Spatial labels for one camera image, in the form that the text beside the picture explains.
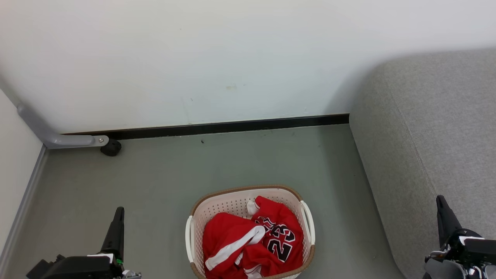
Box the grey partition base strip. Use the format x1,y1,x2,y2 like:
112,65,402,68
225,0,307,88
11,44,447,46
0,145,49,274

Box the white perforated laundry basket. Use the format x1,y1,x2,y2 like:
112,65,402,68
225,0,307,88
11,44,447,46
185,184,316,279

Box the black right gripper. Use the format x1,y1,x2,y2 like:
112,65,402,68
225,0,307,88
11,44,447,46
436,195,496,268

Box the red number 23 jersey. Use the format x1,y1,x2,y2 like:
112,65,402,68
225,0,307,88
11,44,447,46
241,196,305,278

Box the grey metal frame leg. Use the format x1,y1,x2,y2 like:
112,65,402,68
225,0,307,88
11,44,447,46
0,76,110,150

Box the black caster wheel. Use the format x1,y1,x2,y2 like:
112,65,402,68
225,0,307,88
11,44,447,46
100,138,122,157

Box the red shorts with white stripe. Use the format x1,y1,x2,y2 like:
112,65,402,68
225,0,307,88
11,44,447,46
202,212,266,279

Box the grey fabric sofa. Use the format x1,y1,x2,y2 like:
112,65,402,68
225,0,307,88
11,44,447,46
349,48,496,279

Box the black wall baseboard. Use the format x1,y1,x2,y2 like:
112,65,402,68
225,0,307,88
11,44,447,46
62,113,350,141

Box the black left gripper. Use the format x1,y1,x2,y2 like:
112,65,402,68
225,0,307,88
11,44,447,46
26,207,125,279

